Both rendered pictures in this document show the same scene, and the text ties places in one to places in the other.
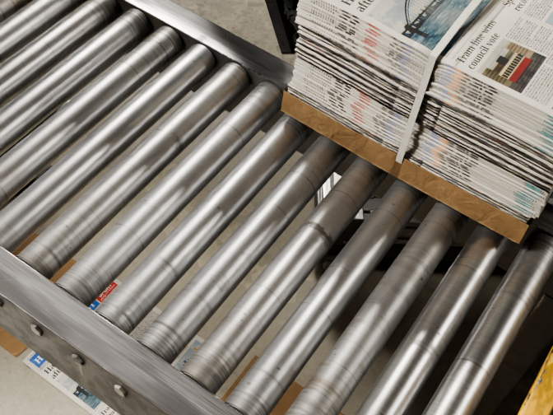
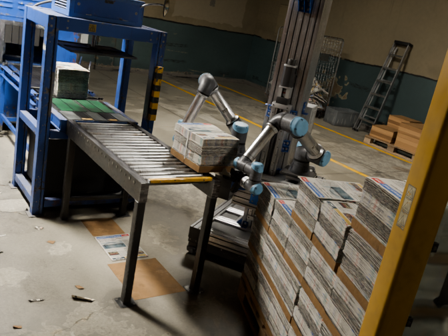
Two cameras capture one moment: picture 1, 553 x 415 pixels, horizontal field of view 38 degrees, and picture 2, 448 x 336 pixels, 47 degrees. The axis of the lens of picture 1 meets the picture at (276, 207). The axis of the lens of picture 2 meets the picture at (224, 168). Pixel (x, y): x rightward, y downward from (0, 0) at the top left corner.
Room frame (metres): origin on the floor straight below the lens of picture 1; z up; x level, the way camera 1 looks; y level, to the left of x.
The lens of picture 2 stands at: (-2.10, -1.77, 1.81)
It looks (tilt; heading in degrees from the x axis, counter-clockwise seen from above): 17 degrees down; 25
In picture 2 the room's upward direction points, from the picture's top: 11 degrees clockwise
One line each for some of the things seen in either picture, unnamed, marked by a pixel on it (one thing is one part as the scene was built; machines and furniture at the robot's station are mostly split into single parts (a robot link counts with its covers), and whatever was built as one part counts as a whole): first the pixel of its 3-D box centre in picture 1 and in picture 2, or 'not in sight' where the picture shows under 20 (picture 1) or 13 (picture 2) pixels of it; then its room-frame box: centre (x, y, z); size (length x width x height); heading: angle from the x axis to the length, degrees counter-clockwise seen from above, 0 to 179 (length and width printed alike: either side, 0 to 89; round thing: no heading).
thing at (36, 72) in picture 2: not in sight; (47, 85); (1.72, 2.15, 0.75); 1.53 x 0.64 x 0.10; 62
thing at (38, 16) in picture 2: not in sight; (95, 25); (1.19, 1.15, 1.50); 0.94 x 0.68 x 0.10; 152
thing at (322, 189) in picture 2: not in sight; (340, 190); (0.39, -1.26, 1.06); 0.37 x 0.29 x 0.01; 131
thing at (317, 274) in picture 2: not in sight; (305, 288); (0.50, -1.20, 0.42); 1.17 x 0.39 x 0.83; 40
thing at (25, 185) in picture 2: not in sight; (81, 155); (1.20, 1.15, 0.38); 0.94 x 0.69 x 0.63; 152
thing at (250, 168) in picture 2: not in sight; (254, 171); (0.70, -0.66, 0.92); 0.11 x 0.08 x 0.11; 71
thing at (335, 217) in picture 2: not in sight; (365, 238); (0.18, -1.47, 0.95); 0.38 x 0.29 x 0.23; 129
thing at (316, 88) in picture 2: not in sight; (301, 73); (8.52, 1.86, 0.85); 1.21 x 0.83 x 1.71; 62
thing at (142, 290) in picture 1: (218, 209); (147, 159); (0.63, 0.08, 0.77); 0.47 x 0.05 x 0.05; 152
